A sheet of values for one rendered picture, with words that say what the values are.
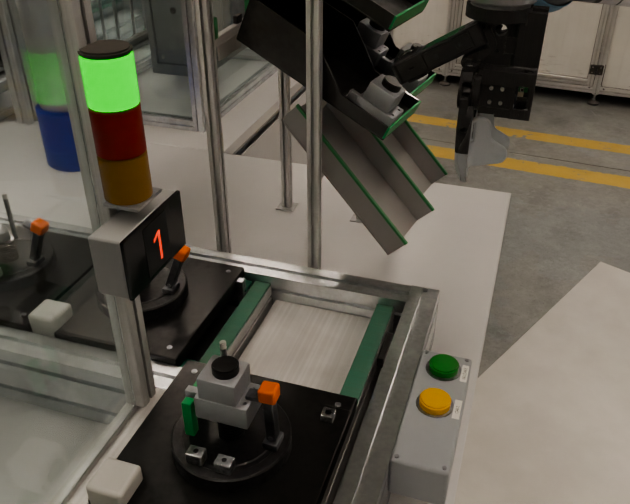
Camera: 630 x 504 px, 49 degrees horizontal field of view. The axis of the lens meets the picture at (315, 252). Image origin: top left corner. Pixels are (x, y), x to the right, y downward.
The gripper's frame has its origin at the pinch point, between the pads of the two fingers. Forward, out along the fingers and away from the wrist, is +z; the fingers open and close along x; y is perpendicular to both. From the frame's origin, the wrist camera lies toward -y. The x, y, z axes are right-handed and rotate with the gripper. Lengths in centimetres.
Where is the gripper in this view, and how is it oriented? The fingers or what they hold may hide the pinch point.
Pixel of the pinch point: (458, 170)
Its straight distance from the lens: 87.5
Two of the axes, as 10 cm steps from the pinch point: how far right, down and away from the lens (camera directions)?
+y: 9.5, 1.7, -2.6
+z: -0.1, 8.5, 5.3
